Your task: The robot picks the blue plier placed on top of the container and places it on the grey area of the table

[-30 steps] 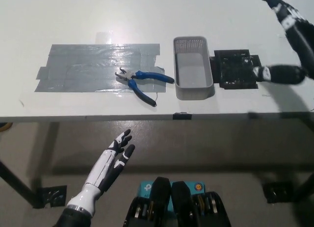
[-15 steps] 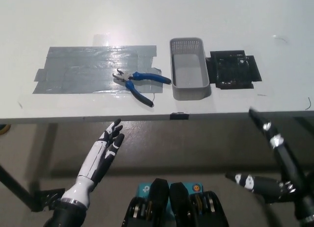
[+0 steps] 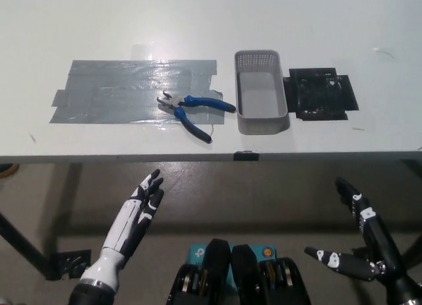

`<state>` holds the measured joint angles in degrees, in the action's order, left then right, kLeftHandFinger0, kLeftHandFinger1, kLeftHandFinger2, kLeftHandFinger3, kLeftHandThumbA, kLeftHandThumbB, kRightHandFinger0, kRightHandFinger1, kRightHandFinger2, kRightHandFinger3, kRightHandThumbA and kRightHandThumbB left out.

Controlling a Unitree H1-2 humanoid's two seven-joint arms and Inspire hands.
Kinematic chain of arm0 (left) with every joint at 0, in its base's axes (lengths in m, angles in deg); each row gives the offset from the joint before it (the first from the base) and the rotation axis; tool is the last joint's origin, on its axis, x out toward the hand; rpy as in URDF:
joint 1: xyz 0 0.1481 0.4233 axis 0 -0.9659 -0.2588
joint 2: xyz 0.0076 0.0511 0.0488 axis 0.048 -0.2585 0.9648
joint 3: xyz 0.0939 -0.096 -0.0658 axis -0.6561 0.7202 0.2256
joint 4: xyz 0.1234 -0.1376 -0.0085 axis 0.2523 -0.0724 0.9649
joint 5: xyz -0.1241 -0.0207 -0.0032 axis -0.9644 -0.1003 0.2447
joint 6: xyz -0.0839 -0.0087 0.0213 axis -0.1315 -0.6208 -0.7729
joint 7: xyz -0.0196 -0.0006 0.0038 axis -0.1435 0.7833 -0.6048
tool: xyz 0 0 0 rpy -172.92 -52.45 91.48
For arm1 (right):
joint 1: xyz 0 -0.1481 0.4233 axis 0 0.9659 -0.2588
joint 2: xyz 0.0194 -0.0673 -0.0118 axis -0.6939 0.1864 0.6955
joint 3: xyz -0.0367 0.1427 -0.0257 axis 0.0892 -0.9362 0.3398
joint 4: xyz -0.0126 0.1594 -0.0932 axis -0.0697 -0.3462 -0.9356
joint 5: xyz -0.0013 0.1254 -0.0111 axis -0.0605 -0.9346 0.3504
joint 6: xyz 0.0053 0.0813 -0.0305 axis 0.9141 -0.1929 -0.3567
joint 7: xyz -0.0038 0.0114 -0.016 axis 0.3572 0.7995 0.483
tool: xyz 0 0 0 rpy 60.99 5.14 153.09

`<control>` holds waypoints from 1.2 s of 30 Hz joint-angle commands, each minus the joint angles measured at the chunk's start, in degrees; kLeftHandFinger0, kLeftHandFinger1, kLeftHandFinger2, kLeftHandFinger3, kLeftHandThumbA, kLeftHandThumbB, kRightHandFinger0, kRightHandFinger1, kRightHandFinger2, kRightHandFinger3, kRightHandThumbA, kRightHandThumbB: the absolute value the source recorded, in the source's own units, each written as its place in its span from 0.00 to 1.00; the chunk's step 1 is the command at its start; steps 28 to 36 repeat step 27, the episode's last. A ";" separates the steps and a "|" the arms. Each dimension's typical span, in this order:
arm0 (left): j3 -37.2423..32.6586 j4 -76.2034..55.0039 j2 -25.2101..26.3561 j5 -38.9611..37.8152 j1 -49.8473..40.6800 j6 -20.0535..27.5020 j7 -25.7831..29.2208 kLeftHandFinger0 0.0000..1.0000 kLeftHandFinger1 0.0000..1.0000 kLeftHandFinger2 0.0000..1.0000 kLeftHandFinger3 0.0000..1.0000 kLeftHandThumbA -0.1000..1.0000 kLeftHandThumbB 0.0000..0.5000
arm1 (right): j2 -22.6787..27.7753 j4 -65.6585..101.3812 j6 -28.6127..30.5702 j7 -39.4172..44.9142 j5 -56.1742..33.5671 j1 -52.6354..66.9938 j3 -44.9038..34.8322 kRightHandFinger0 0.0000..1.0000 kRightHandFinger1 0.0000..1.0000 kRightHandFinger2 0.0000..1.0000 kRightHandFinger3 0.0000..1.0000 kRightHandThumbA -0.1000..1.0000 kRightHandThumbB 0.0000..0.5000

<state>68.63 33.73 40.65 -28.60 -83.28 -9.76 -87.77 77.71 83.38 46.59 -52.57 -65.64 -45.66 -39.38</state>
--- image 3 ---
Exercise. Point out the black right hand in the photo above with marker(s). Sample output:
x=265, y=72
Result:
x=379, y=232

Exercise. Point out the white and black left hand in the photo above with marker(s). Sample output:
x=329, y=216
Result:
x=122, y=229

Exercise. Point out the grey plastic perforated container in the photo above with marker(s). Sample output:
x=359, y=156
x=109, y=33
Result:
x=262, y=123

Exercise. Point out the black floor tape patch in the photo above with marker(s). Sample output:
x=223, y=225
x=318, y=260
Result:
x=69, y=263
x=361, y=252

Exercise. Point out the yellow and black roll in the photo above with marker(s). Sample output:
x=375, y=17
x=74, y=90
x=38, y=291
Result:
x=7, y=170

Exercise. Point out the small black tape strip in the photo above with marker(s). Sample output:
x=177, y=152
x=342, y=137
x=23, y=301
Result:
x=246, y=155

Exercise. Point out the black tape patch on table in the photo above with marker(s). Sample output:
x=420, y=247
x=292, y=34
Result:
x=316, y=94

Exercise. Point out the grey duct tape patch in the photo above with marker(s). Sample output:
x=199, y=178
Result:
x=115, y=94

